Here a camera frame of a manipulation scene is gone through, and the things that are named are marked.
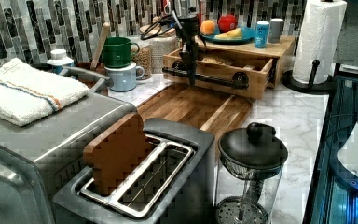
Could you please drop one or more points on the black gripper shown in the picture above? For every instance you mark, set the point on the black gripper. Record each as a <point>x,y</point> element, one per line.
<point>189,53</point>

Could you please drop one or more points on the black drawer handle bar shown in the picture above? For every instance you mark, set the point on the black drawer handle bar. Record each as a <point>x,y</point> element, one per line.
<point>239,80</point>

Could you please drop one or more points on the light wooden drawer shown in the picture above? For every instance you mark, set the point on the light wooden drawer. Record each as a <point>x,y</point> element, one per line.
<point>258,69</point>

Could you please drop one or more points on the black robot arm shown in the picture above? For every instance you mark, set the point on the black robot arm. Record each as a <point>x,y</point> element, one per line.
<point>186,25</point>

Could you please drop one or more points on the wooden drawer cabinet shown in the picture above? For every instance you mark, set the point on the wooden drawer cabinet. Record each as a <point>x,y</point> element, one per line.
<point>283,53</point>

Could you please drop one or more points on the Deep River chips bag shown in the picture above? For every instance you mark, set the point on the Deep River chips bag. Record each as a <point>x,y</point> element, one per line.
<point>217,60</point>

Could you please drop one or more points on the white woven canister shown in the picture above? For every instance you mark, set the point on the white woven canister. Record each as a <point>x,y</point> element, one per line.
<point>161,46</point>

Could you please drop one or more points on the dark wooden cutting board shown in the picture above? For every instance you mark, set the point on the dark wooden cutting board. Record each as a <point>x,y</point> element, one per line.
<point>211,111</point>

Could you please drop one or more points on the orange fruit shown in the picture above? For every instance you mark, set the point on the orange fruit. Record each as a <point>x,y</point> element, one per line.
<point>207,27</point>

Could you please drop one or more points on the glass jar with grains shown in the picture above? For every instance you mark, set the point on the glass jar with grains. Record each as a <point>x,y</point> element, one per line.
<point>142,56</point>

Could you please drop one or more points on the yellow banana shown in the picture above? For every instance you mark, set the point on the yellow banana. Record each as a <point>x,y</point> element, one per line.
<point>232,34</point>

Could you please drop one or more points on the red apple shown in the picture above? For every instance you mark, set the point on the red apple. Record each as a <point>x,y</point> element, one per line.
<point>227,23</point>

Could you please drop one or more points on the light blue mug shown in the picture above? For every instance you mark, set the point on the light blue mug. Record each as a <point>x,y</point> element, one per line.
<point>125,78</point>

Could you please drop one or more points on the teal fruit plate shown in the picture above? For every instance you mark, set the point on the teal fruit plate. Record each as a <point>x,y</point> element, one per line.
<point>248,35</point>

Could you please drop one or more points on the green mug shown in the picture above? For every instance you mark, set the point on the green mug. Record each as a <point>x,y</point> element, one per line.
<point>118,52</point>

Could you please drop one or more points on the blue salt can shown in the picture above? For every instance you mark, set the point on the blue salt can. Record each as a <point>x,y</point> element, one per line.
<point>261,34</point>

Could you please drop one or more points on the grey shaker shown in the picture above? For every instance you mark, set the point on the grey shaker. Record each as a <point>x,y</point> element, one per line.
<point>275,30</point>

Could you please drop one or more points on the wooden spoon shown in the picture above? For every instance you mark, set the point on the wooden spoon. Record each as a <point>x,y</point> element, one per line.
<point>99,47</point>

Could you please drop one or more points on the glass french press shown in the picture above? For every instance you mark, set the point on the glass french press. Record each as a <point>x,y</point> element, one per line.
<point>249,173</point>

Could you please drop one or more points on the toy toast slice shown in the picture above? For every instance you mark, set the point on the toy toast slice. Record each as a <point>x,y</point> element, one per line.
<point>116,152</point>

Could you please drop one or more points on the silver toaster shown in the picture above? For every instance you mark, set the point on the silver toaster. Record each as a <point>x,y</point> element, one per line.
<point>173,185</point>

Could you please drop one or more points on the white lidded bottle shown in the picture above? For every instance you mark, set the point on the white lidded bottle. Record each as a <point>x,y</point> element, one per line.
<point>58,60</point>

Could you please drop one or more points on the white paper towel roll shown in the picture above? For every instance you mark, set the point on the white paper towel roll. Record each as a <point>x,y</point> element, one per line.
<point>318,38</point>

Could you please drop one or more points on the black paper towel holder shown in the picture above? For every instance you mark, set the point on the black paper towel holder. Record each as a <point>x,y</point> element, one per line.
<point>327,87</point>

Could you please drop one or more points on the white striped towel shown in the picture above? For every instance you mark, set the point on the white striped towel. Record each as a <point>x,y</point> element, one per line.
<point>28,94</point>

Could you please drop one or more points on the stainless steel oven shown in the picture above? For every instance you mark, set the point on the stainless steel oven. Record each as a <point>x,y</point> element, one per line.
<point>37,160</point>

